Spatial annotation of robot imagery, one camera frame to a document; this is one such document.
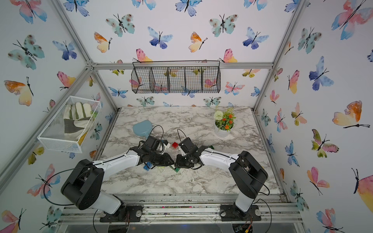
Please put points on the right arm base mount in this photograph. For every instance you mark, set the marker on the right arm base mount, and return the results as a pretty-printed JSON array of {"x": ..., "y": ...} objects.
[{"x": 233, "y": 213}]

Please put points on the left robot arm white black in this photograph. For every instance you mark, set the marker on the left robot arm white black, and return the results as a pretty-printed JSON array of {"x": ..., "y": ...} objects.
[{"x": 83, "y": 187}]

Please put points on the work glove white grey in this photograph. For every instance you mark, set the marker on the work glove white grey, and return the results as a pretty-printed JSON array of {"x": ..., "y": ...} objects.
[{"x": 78, "y": 118}]

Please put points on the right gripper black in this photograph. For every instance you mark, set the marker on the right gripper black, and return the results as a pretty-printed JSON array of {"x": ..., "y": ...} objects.
[{"x": 178, "y": 163}]

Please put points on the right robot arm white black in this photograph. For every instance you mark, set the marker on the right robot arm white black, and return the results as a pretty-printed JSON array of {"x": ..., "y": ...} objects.
[{"x": 247, "y": 173}]

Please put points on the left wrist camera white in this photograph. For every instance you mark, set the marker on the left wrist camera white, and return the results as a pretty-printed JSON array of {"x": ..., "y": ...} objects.
[{"x": 166, "y": 144}]

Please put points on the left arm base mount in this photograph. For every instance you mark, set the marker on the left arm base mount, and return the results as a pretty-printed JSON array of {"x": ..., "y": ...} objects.
[{"x": 125, "y": 214}]

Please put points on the white pot with flowers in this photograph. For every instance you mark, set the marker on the white pot with flowers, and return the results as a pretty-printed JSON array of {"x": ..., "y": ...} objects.
[{"x": 224, "y": 122}]

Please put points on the white wire wall basket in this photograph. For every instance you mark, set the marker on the white wire wall basket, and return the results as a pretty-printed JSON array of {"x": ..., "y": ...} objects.
[{"x": 52, "y": 136}]

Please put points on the light blue dustpan scoop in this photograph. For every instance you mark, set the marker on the light blue dustpan scoop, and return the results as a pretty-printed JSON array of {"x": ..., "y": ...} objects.
[{"x": 143, "y": 129}]

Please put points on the red square lego brick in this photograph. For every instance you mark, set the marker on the red square lego brick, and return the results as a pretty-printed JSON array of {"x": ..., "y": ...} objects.
[{"x": 175, "y": 145}]

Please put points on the blue long lego brick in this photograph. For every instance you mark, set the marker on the blue long lego brick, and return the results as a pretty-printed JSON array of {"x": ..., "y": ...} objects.
[{"x": 148, "y": 166}]

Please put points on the black wire wall basket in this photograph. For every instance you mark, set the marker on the black wire wall basket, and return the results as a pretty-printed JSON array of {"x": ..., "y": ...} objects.
[{"x": 171, "y": 77}]

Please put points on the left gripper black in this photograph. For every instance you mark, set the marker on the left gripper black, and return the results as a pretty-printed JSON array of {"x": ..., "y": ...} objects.
[{"x": 166, "y": 158}]

